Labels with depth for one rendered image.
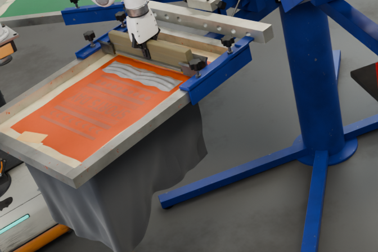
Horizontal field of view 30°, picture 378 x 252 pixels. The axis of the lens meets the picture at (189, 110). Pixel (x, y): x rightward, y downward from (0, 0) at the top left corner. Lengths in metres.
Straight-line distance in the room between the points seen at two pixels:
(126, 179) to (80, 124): 0.24
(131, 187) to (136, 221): 0.14
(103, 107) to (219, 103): 1.72
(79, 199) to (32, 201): 0.93
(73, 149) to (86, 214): 0.28
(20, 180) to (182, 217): 0.78
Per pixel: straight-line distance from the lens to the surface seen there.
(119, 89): 2.44
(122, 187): 2.26
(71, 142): 2.25
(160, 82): 2.40
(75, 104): 2.44
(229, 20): 2.50
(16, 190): 3.38
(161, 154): 2.35
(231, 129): 3.77
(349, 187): 3.28
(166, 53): 2.40
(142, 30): 2.42
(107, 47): 2.64
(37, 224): 3.29
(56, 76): 2.59
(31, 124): 2.43
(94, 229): 2.45
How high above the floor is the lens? 2.12
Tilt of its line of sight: 32 degrees down
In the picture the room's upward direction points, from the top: 16 degrees counter-clockwise
